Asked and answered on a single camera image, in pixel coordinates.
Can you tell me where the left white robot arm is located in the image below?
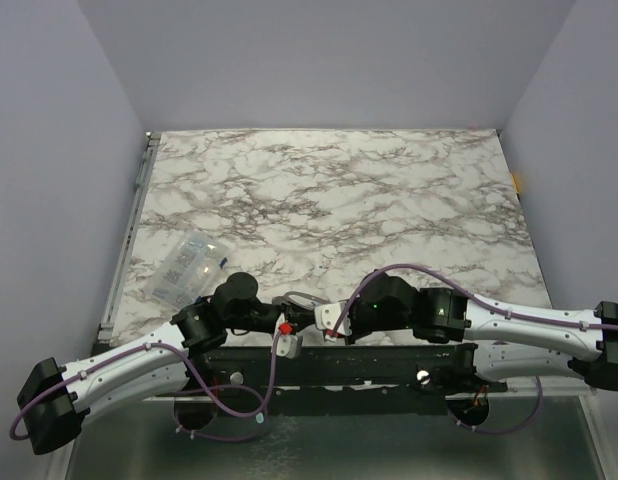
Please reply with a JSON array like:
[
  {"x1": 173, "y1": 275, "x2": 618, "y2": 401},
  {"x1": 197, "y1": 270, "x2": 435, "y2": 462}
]
[{"x1": 9, "y1": 273, "x2": 314, "y2": 455}]

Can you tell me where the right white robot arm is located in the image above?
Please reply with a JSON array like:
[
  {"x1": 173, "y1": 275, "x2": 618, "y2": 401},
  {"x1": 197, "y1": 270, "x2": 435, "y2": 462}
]
[{"x1": 336, "y1": 266, "x2": 618, "y2": 392}]

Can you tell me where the clear plastic parts box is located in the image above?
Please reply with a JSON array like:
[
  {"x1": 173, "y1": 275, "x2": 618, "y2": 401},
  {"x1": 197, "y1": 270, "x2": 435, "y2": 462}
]
[{"x1": 144, "y1": 230, "x2": 229, "y2": 310}]

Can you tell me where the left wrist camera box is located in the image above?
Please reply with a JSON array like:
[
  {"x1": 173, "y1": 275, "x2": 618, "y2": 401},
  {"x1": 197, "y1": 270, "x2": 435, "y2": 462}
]
[{"x1": 276, "y1": 334, "x2": 303, "y2": 359}]

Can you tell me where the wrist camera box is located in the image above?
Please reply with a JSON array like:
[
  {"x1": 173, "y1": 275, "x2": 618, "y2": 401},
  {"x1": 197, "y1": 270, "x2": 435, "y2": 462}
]
[
  {"x1": 276, "y1": 334, "x2": 303, "y2": 359},
  {"x1": 313, "y1": 301, "x2": 352, "y2": 343}
]

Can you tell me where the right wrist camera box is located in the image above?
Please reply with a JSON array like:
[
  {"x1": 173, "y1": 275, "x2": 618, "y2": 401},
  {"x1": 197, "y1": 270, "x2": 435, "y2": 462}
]
[{"x1": 313, "y1": 301, "x2": 352, "y2": 343}]

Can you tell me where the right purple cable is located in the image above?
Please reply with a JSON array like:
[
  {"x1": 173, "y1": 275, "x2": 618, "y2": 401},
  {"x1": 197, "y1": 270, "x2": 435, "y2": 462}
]
[{"x1": 328, "y1": 263, "x2": 610, "y2": 435}]

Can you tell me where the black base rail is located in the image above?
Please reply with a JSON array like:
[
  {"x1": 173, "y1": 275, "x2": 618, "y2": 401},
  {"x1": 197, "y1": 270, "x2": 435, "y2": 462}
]
[{"x1": 199, "y1": 344, "x2": 507, "y2": 416}]

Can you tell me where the left side metal rail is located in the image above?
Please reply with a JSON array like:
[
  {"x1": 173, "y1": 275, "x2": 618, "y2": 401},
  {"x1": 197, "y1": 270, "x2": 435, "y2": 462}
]
[{"x1": 133, "y1": 132, "x2": 162, "y2": 191}]

